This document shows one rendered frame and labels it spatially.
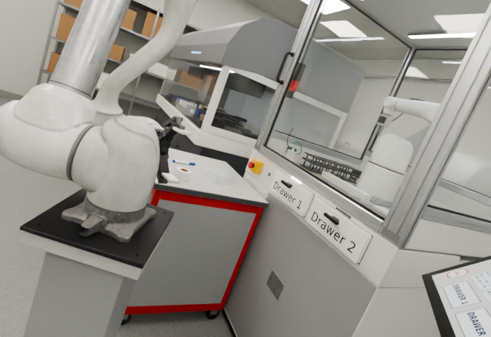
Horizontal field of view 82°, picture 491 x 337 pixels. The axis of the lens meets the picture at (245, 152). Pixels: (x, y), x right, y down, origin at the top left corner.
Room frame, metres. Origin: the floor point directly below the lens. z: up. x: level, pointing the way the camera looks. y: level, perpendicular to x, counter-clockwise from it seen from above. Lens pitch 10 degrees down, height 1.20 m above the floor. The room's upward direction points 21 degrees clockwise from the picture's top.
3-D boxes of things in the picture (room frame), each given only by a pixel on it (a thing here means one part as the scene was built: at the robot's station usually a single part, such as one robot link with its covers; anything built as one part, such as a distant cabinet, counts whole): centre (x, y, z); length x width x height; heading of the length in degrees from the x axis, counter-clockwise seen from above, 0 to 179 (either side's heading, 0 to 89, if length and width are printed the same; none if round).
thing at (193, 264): (1.52, 0.20, 0.38); 0.62 x 0.58 x 0.76; 30
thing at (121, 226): (0.70, 0.28, 0.80); 0.22 x 0.18 x 0.06; 178
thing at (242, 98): (2.97, 0.29, 1.13); 1.78 x 1.14 x 0.45; 30
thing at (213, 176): (1.44, 0.08, 0.78); 0.12 x 0.08 x 0.04; 134
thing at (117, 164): (0.71, 0.29, 0.94); 0.18 x 0.16 x 0.22; 99
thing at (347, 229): (1.04, -0.42, 0.87); 0.29 x 0.02 x 0.11; 30
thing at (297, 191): (1.32, -0.26, 0.87); 0.29 x 0.02 x 0.11; 30
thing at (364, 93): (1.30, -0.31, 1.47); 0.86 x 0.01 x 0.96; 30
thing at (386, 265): (1.52, -0.70, 0.87); 1.02 x 0.95 x 0.14; 30
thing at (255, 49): (2.99, 0.29, 0.89); 1.86 x 1.21 x 1.78; 30
